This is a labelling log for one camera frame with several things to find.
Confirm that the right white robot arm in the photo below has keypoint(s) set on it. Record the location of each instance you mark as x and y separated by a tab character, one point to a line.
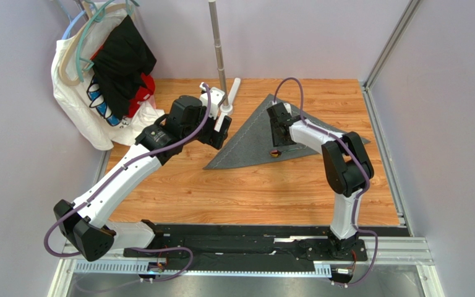
347	167

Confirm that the blue clothes hanger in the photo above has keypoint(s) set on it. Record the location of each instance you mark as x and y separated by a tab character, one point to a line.
68	31

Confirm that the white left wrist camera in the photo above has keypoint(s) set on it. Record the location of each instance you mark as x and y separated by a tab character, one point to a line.
211	99

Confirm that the red garment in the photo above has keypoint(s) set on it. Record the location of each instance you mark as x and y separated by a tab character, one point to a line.
140	97

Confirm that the silver metal stand pole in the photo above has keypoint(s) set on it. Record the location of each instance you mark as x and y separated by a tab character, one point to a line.
218	48

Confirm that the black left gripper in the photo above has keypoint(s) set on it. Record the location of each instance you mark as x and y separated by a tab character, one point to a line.
214	138

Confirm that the white T-shirt with print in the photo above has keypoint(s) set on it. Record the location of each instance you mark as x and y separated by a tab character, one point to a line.
116	99

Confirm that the grey cloth napkin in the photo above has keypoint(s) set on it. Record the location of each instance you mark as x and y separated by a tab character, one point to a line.
251	143

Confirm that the aluminium corner post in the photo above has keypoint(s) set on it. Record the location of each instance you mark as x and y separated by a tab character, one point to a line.
402	24

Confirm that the teal clothes hanger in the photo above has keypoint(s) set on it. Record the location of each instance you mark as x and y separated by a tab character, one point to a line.
99	31

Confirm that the white stand base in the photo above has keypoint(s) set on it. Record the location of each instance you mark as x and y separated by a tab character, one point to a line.
231	96

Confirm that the iridescent metal spoon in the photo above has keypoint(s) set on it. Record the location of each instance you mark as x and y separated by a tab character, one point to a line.
293	152

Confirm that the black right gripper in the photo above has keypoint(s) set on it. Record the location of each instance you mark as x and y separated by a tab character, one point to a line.
281	129

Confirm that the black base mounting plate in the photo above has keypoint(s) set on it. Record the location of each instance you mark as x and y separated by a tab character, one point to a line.
246	248

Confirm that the beige clothes hanger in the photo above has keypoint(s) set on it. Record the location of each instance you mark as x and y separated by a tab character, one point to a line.
71	53

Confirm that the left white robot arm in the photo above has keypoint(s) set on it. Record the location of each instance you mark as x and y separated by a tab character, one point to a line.
85	223

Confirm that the black garment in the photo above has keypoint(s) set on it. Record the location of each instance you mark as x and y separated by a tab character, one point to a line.
122	70

